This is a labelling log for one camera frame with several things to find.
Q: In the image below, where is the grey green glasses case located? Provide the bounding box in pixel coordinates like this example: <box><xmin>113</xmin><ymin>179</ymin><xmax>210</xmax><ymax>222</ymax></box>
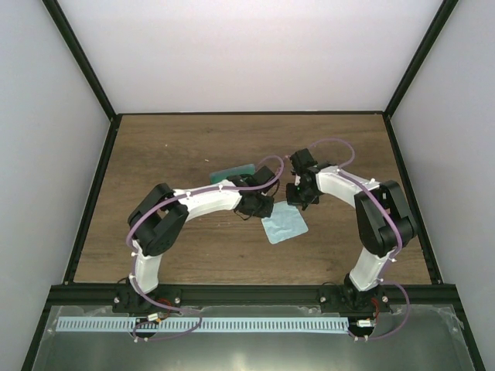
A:
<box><xmin>210</xmin><ymin>164</ymin><xmax>255</xmax><ymax>184</ymax></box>

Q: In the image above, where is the light blue cleaning cloth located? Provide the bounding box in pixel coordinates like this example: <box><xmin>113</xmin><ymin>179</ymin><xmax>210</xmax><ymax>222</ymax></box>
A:
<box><xmin>261</xmin><ymin>201</ymin><xmax>309</xmax><ymax>244</ymax></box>

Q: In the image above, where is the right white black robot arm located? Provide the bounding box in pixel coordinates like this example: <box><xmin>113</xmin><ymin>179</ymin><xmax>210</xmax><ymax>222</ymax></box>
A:
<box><xmin>286</xmin><ymin>148</ymin><xmax>418</xmax><ymax>311</ymax></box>

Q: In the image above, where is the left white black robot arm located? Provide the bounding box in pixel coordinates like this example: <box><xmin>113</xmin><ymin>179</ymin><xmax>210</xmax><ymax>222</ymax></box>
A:
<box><xmin>126</xmin><ymin>166</ymin><xmax>280</xmax><ymax>312</ymax></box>

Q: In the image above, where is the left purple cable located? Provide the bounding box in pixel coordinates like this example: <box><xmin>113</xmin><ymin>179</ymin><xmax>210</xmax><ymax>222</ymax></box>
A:
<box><xmin>126</xmin><ymin>155</ymin><xmax>286</xmax><ymax>343</ymax></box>

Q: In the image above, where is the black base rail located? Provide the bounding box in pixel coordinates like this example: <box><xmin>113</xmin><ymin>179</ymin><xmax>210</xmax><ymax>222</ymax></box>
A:
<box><xmin>49</xmin><ymin>284</ymin><xmax>457</xmax><ymax>314</ymax></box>

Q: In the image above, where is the black enclosure frame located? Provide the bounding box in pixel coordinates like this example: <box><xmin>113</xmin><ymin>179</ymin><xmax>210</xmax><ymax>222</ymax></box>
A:
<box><xmin>22</xmin><ymin>0</ymin><xmax>485</xmax><ymax>371</ymax></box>

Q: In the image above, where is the light blue slotted cable duct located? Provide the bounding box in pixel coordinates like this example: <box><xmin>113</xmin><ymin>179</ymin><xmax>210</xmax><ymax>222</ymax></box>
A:
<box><xmin>55</xmin><ymin>316</ymin><xmax>349</xmax><ymax>334</ymax></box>

